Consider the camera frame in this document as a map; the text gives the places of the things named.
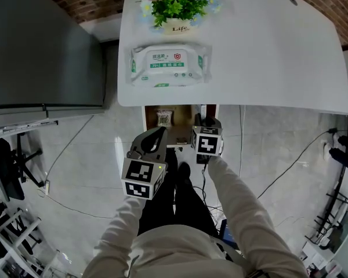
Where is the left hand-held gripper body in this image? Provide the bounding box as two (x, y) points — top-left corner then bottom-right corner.
(121, 126), (169, 201)

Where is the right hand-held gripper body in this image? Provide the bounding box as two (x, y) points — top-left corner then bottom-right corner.
(190, 114), (224, 165)

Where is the white wooden drawer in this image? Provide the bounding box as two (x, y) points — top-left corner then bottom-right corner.
(142, 104), (218, 150)

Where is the person's right forearm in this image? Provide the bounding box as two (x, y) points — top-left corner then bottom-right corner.
(205, 155), (275, 243)

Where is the person's left forearm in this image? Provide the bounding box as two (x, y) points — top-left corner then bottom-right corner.
(91, 195), (148, 260)

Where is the person's left leg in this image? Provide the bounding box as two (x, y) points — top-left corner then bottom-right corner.
(137, 148), (179, 239)

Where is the person's leg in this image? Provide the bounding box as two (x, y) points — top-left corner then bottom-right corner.
(137, 148), (179, 239)
(173, 161), (221, 239)

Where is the small clear packet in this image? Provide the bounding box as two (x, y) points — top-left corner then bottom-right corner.
(155, 110), (175, 127)

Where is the person's right leg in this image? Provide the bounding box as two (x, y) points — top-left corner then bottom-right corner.
(173, 161), (221, 239)

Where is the person's beige top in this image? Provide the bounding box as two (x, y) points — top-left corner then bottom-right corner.
(82, 224), (308, 278)

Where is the white wet wipes packet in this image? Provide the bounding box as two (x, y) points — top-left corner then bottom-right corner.
(124, 42), (213, 88)

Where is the dark blue floor box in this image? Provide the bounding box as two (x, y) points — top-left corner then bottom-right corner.
(220, 218), (239, 248)

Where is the white desk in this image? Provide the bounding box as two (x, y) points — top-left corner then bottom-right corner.
(117, 0), (348, 117)

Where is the silver metal rack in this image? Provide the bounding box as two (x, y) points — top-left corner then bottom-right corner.
(0, 119), (59, 138)

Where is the black office chair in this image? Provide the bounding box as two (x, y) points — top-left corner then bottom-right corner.
(0, 131), (44, 202)

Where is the potted artificial flower plant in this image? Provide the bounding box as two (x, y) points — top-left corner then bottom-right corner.
(132, 0), (223, 36)

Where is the black metal stand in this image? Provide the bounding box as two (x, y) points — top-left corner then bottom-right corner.
(304, 114), (348, 243)

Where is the grey refrigerator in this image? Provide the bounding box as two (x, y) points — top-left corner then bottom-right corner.
(0, 0), (108, 130)

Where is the white hanging cable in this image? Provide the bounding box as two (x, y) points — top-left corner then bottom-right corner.
(237, 105), (247, 179)

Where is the black floor cable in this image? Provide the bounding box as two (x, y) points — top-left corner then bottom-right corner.
(256, 128), (340, 200)

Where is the white frame stand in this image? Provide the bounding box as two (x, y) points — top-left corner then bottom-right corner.
(0, 201), (61, 278)

